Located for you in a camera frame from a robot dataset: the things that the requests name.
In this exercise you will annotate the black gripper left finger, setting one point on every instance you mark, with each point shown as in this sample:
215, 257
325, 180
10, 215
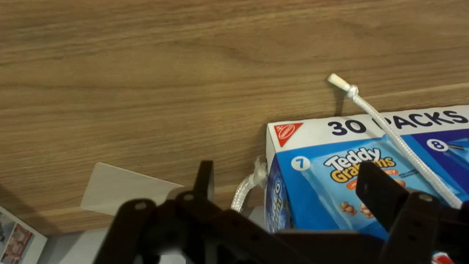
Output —
195, 229

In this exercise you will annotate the blue cardboard snack box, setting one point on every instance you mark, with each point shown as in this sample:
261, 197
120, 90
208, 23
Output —
317, 196

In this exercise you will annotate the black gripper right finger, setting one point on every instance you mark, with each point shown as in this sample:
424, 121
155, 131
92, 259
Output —
415, 225

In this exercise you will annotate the white paper sheet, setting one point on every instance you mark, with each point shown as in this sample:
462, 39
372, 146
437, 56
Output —
122, 188

